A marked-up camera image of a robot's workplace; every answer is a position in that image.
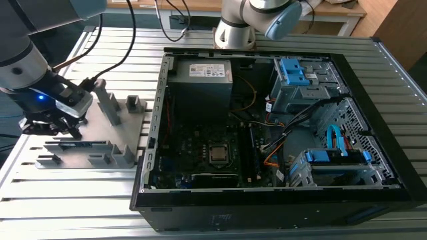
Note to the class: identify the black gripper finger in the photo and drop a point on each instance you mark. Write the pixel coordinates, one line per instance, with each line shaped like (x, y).
(36, 127)
(75, 133)

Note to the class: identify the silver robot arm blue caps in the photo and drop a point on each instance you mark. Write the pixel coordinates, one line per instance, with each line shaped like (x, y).
(23, 65)

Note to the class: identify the grey parts rack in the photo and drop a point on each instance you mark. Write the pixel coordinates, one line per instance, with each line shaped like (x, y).
(100, 135)

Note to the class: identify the dark motherboard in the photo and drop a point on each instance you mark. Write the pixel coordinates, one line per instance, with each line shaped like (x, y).
(187, 150)

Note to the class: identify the grey power supply unit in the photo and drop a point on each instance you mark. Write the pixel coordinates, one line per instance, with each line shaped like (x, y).
(200, 95)

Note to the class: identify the silver CPU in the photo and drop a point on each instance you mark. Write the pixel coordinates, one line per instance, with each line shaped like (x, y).
(220, 153)

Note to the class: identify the black graphics card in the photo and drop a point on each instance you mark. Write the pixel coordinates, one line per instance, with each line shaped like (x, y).
(215, 180)

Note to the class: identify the black PC case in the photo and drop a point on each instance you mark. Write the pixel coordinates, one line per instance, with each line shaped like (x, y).
(267, 212)

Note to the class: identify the grey metal disk bay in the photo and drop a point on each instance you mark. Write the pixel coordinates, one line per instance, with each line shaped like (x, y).
(300, 97)
(300, 175)

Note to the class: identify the blue disk carrier with disk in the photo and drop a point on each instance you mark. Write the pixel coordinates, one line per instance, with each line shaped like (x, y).
(320, 156)

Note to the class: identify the brown wooden cabinet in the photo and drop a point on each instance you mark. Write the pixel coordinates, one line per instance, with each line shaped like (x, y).
(400, 30)

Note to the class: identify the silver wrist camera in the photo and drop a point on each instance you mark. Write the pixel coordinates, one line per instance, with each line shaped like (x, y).
(75, 106)

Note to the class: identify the black camera bracket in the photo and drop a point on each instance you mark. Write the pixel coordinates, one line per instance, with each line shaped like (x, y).
(71, 93)

